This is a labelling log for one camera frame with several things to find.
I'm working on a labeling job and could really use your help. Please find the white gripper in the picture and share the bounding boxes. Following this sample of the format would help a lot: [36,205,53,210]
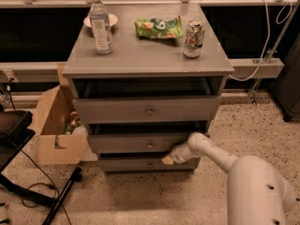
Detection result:
[161,142,200,165]

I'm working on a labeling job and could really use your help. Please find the grey drawer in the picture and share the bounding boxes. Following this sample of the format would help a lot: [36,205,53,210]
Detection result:
[89,133,188,154]
[73,97,220,124]
[98,158,200,173]

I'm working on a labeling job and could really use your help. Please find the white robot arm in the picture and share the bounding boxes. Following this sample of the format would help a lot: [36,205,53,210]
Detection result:
[162,132,296,225]

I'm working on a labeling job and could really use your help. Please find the grey bottom drawer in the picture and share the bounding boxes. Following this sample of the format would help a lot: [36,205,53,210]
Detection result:
[98,158,200,173]

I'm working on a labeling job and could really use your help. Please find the grey drawer cabinet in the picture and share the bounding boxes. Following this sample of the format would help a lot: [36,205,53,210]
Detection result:
[63,4,233,160]

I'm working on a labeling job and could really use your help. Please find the grey top drawer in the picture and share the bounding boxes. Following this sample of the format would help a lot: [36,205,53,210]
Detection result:
[73,97,220,124]

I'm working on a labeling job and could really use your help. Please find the bottles inside cardboard box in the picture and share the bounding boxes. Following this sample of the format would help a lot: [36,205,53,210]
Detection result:
[63,112,87,135]

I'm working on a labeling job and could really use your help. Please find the cardboard box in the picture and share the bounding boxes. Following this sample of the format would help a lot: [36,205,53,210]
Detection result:
[33,63,97,165]

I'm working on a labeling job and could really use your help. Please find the white green soda can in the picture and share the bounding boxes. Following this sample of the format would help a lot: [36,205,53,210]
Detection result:
[183,21,204,58]

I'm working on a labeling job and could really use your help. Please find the green chip bag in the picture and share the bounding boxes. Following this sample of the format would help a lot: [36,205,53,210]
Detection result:
[134,16,183,39]

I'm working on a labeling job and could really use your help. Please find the dark cabinet at right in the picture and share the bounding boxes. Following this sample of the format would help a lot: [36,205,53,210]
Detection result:
[272,39,300,122]

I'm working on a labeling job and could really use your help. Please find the small white plate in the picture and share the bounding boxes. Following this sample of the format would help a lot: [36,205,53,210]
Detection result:
[83,13,118,27]

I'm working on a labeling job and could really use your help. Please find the black folding stand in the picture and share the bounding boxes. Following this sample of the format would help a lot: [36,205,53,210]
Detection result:
[0,110,82,225]

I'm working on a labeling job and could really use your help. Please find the clear plastic water bottle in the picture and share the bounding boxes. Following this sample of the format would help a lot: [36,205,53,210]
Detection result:
[88,0,113,54]

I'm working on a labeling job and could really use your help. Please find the metal railing post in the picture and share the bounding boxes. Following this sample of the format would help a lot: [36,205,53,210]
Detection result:
[247,0,300,104]

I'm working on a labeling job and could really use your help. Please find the white hanging cable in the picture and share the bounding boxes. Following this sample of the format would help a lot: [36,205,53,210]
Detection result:
[228,0,300,83]

